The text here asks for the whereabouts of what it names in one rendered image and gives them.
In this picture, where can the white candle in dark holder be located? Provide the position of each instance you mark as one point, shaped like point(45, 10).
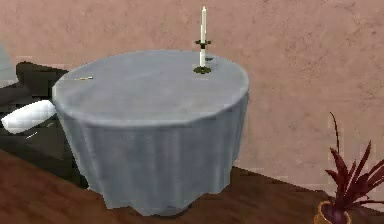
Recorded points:
point(203, 40)

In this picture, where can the pale grey cushion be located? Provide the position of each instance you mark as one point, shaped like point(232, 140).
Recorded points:
point(5, 70)

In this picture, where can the round table with grey cloth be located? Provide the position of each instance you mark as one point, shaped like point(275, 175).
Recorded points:
point(150, 133)

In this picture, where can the dark red house plant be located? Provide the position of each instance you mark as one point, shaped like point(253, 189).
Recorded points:
point(350, 186)

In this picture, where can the white cushion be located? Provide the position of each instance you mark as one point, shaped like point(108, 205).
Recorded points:
point(28, 116)

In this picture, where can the small yellow pencil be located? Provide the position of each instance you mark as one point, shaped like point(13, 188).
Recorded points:
point(83, 78)

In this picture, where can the black sofa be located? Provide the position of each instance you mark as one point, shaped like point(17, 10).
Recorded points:
point(36, 140)

